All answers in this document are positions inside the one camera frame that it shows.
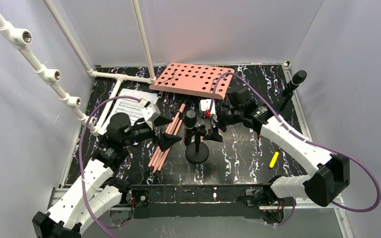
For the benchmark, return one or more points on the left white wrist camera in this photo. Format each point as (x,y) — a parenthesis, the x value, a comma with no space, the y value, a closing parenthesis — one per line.
(150,112)

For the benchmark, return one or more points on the pink music stand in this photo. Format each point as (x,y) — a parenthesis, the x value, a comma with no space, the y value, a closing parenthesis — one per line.
(193,80)

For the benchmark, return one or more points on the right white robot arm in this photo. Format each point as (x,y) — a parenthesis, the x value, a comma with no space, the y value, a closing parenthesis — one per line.
(327,173)

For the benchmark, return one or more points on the white PVC pipe frame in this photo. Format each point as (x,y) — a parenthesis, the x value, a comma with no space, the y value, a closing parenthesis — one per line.
(43,75)

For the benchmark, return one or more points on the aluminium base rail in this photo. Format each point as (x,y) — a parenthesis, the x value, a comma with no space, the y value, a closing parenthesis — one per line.
(242,200)

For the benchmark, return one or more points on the sheet music page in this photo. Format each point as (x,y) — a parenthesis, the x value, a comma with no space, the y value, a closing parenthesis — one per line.
(131,107)

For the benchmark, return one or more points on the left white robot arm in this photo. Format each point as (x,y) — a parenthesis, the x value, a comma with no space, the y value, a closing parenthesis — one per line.
(98,190)

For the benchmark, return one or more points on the blue red screwdriver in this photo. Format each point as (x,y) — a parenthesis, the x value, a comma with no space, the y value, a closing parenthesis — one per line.
(259,143)

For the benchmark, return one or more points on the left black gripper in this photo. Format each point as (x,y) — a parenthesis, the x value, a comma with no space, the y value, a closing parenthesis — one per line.
(156,131)

